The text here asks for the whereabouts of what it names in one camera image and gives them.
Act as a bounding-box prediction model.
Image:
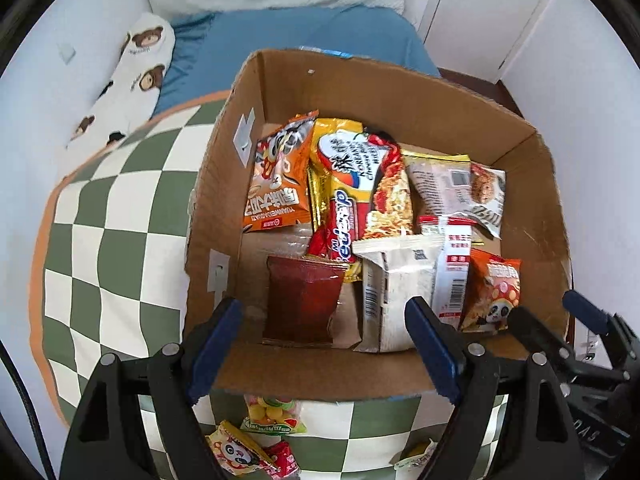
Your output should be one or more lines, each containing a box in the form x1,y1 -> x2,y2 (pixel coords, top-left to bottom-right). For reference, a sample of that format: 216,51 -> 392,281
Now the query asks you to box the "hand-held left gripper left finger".
60,298 -> 245,480

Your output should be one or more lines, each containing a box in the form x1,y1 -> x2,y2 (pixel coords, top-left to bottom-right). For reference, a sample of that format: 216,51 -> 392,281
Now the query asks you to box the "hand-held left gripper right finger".
404,297 -> 587,480

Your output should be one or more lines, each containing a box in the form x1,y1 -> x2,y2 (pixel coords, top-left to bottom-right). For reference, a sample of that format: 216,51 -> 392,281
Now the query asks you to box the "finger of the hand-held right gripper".
508,305 -> 629,387
561,289 -> 640,377

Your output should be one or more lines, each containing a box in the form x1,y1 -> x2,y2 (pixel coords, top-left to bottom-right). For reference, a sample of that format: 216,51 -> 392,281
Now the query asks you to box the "plain white snack packet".
351,234 -> 446,353

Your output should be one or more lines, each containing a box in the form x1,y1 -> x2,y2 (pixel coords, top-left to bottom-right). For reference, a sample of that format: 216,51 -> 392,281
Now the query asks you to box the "small orange panda snack packet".
459,247 -> 522,333

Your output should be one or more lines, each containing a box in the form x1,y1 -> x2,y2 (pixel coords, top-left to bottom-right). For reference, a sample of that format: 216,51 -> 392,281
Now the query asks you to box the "red white slim packet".
419,215 -> 473,331

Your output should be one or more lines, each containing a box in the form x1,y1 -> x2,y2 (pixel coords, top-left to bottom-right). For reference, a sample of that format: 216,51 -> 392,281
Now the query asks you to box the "dark brown snack packet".
261,255 -> 347,346

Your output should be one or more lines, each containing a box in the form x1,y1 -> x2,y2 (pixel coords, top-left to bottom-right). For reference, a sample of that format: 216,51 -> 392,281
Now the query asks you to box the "pale pink snack packet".
402,154 -> 473,221

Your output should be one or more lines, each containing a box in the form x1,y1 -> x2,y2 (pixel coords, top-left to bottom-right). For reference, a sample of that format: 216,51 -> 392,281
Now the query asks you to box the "large orange panda snack packet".
241,110 -> 321,233

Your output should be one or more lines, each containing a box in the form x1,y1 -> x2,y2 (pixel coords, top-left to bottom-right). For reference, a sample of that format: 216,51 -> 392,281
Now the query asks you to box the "yellow red instant noodle packet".
305,117 -> 416,281

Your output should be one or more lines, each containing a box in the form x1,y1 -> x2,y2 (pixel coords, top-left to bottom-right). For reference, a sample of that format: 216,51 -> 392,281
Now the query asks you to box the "cardboard box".
182,47 -> 573,403

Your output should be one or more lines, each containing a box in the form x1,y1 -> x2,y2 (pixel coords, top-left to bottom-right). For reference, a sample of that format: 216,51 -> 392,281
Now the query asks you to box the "green candy packet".
240,394 -> 307,435

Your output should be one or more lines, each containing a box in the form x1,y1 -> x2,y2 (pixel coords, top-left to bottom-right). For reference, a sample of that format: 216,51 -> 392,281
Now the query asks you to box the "small pale snack packet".
394,439 -> 437,472

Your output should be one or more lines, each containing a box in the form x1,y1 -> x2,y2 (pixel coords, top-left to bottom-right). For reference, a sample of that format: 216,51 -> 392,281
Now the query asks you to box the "yellow panda snack packet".
206,420 -> 276,478

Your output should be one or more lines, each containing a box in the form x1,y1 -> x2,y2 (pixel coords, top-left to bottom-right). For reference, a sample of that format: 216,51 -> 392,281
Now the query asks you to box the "green white checkered mat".
29,90 -> 511,480

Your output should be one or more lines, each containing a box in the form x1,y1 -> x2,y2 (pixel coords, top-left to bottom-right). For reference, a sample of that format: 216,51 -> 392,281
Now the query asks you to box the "small red snack packet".
260,440 -> 301,480

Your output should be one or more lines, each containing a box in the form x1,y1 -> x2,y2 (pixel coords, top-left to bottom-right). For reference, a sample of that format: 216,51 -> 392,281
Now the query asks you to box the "bear print pillow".
65,11 -> 177,150

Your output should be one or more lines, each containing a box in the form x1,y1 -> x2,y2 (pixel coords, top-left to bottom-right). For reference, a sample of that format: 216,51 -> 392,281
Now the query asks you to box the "white door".
417,0 -> 558,83

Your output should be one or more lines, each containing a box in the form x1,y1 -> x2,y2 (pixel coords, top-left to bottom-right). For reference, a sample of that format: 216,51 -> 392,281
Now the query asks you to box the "black cable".
0,345 -> 56,480

